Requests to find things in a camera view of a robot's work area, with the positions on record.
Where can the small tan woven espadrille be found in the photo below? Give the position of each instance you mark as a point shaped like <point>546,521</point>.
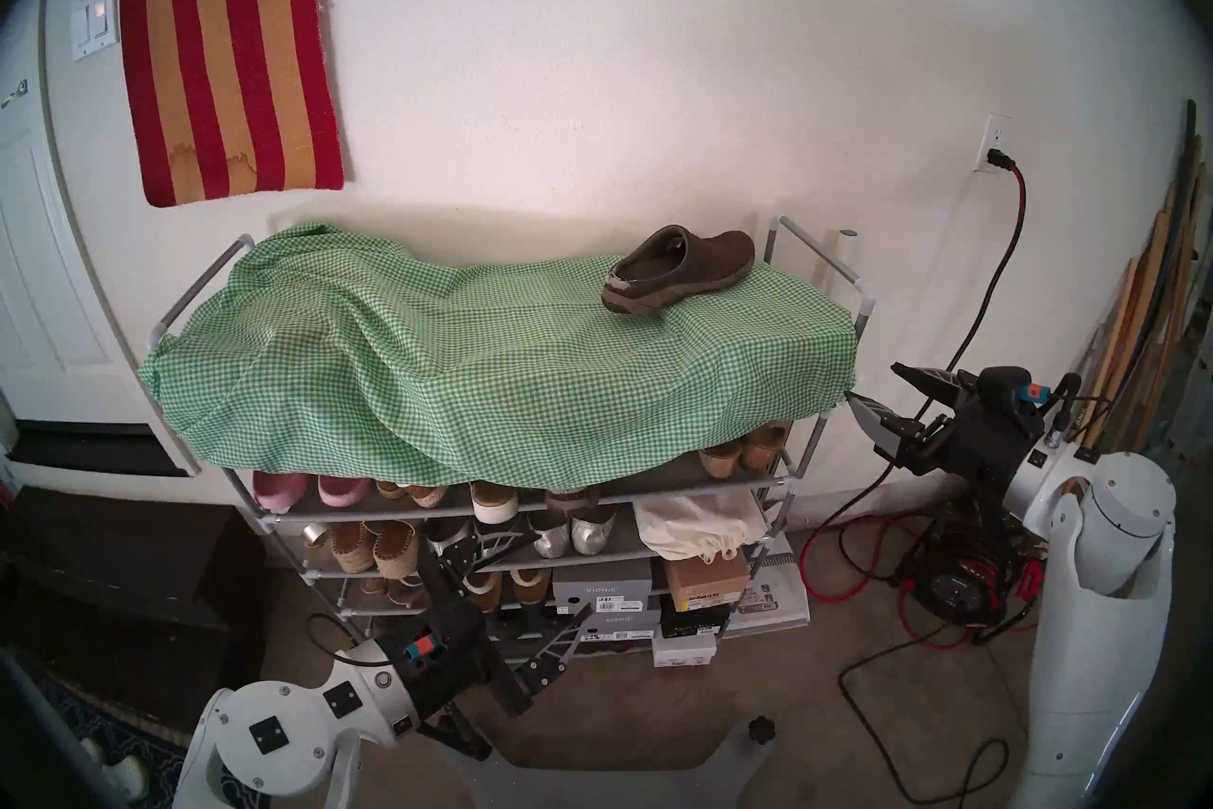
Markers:
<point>390,490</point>
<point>428,495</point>

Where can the tan cork wedge shoe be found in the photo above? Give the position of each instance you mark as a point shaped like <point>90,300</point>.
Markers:
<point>766,447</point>
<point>722,461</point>

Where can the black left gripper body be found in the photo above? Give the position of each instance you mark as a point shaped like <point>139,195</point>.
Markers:
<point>464,660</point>

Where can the dark brown step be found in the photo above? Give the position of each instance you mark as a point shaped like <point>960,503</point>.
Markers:
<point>114,542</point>

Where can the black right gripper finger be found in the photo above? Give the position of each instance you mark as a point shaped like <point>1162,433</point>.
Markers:
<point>933,383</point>
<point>891,433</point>

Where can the silver flat shoe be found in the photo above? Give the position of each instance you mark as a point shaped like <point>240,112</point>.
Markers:
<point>445,525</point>
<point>550,540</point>
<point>592,535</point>

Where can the grey metal ladder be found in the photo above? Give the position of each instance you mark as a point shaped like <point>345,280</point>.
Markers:
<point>1185,409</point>

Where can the grey Vionic shoebox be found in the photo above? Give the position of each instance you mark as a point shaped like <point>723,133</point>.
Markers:
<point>602,584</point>
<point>630,627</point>

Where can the brown cardboard shoebox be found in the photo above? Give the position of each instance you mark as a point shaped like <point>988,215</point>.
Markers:
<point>706,575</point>

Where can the green gingham cloth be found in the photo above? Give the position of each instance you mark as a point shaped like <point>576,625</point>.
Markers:
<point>474,362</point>

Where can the black shoebox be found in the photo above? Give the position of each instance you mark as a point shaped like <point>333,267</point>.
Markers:
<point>692,618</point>

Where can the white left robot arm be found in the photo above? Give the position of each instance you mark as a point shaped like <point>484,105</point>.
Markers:
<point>275,741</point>

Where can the dark patterned rug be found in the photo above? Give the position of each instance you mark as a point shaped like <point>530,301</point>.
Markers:
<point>114,722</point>

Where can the grey robot base frame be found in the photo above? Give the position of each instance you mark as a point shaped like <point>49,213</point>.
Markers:
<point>606,783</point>

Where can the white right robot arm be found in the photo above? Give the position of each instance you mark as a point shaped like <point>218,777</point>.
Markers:
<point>1090,674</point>

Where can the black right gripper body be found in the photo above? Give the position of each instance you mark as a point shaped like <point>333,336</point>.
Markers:
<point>986,428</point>

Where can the white wall outlet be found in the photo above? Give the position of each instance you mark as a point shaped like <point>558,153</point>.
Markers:
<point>995,134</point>

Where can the white sole platform shoe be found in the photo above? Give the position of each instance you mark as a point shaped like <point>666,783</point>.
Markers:
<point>495,502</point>

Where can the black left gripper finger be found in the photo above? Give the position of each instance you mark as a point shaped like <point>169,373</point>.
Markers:
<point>557,655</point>
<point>474,551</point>

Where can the white shoebox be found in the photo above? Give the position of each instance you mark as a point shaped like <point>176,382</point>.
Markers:
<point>682,648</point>

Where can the wooden sticks bundle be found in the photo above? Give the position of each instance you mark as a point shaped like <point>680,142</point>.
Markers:
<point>1185,181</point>

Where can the black star knob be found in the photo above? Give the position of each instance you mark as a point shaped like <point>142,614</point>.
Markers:
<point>761,729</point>

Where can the mustard suede shoe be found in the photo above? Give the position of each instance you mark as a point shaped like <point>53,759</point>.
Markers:
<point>485,594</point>
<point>531,587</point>

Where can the metallic gold shoe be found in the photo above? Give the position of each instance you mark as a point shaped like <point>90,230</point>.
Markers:
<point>317,535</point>

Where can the metal door latch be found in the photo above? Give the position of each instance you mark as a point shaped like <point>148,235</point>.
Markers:
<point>11,93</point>

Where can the grey metal shoe rack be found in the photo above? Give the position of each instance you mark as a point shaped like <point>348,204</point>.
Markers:
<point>663,475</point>

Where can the white panel door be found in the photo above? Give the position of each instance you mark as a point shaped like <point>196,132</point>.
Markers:
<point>38,295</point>

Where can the white slipper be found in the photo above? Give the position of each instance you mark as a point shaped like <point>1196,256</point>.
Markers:
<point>92,750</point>
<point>128,779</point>

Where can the white plastic pipe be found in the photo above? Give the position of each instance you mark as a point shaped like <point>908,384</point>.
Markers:
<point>845,257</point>

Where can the white light switch plate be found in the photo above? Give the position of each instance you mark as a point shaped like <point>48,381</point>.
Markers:
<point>95,20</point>

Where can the red tan striped wall hanging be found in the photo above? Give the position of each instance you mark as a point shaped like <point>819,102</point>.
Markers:
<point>227,58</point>

